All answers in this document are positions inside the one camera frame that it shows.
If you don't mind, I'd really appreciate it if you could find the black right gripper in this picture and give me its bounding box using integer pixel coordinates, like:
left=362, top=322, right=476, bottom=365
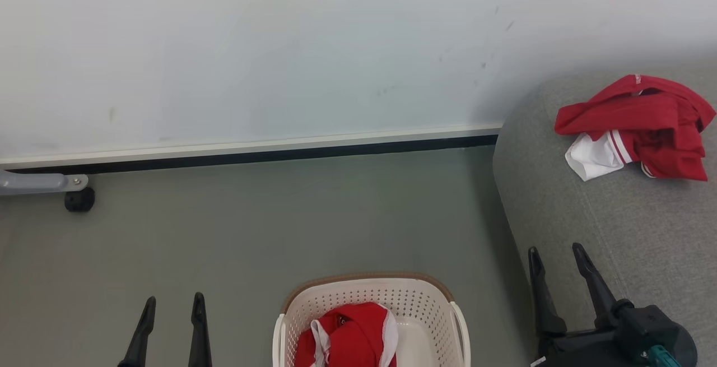
left=528, top=242, right=699, bottom=367

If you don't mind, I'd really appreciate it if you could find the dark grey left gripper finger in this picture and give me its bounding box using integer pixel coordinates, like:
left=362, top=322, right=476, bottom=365
left=118, top=296, right=157, bottom=367
left=188, top=292, right=213, bottom=367

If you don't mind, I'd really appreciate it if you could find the red white striped garment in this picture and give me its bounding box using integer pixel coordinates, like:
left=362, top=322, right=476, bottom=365
left=555, top=74, right=716, bottom=182

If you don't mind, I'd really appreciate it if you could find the cream perforated plastic laundry basket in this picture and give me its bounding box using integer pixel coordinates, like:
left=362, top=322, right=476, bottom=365
left=273, top=272, right=471, bottom=367

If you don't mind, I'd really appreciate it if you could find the red garment in basket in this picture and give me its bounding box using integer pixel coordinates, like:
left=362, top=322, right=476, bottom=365
left=295, top=301, right=399, bottom=367

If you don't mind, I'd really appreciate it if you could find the grey fabric sofa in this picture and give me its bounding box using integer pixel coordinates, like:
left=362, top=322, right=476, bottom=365
left=493, top=59, right=717, bottom=367

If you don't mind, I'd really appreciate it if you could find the black caster wheel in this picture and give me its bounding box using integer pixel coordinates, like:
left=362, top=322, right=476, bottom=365
left=64, top=188, right=95, bottom=213

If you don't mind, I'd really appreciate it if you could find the grey metal furniture leg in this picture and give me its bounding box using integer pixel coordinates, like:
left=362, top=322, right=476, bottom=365
left=0, top=170, right=89, bottom=196

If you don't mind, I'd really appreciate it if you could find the white and black baseboard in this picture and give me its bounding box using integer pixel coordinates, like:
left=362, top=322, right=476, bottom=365
left=0, top=124, right=503, bottom=175

